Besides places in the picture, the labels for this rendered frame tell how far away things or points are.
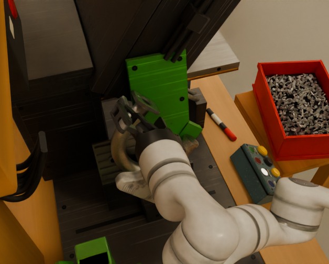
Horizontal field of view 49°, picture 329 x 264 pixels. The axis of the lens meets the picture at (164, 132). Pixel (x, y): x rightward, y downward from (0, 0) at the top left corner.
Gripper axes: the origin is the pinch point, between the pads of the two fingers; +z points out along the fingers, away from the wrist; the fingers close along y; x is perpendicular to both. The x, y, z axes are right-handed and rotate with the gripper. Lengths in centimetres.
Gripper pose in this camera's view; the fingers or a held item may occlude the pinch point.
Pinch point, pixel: (140, 112)
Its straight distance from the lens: 69.0
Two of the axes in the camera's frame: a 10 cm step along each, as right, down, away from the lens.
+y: -7.3, -4.0, -5.6
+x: -6.2, 7.2, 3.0
